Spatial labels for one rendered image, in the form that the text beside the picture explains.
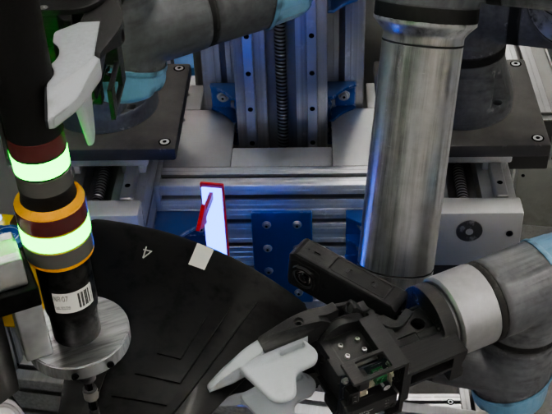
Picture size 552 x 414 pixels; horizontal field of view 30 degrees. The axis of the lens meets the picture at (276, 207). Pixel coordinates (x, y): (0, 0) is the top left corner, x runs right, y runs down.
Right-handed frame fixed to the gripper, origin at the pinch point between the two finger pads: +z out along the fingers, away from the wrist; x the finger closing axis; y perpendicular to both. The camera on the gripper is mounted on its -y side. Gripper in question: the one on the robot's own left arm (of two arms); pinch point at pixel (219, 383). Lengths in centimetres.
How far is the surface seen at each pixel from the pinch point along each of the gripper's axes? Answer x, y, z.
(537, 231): 131, -96, -133
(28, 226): -26.7, 2.6, 12.8
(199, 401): -1.0, 1.6, 2.5
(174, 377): -1.3, -1.2, 3.5
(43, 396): 38, -33, 11
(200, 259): 0.3, -13.8, -4.1
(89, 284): -20.8, 3.3, 9.9
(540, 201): 120, -97, -133
